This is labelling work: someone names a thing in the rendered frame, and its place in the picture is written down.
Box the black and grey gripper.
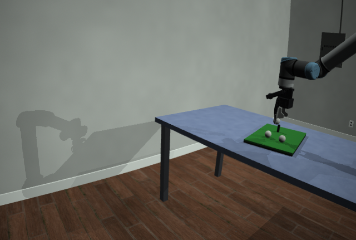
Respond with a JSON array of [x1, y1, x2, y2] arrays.
[[274, 86, 294, 124]]

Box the green flat mat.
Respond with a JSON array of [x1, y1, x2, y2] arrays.
[[244, 124, 306, 156]]

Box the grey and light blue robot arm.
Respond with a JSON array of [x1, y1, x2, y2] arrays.
[[266, 33, 356, 99]]

